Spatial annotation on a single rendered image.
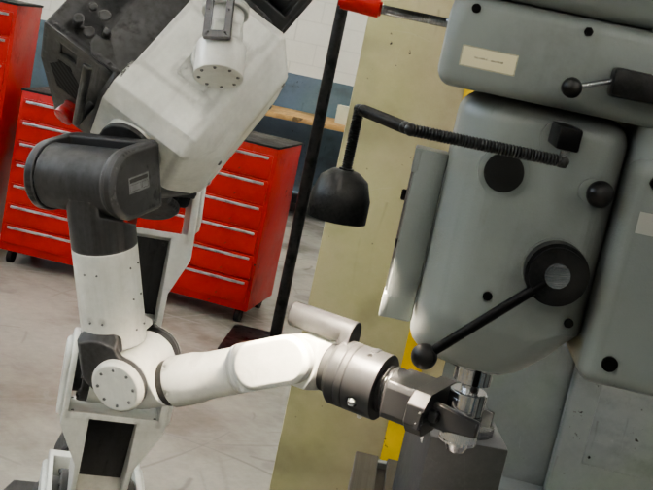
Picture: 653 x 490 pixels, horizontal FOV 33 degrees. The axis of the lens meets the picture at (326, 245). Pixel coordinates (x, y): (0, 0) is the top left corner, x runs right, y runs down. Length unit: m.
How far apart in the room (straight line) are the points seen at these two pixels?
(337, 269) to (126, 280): 1.65
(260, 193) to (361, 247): 2.83
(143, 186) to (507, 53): 0.54
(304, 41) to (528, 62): 9.21
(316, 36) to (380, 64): 7.34
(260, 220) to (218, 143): 4.38
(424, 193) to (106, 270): 0.45
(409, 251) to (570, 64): 0.30
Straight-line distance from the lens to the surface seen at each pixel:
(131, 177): 1.45
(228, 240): 5.97
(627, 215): 1.22
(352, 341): 1.42
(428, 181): 1.30
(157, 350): 1.57
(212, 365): 1.49
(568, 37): 1.20
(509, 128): 1.22
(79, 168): 1.46
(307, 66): 10.38
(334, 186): 1.27
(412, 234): 1.31
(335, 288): 3.11
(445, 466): 1.67
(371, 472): 1.96
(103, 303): 1.51
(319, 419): 3.22
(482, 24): 1.19
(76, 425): 1.98
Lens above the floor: 1.66
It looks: 11 degrees down
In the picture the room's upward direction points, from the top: 12 degrees clockwise
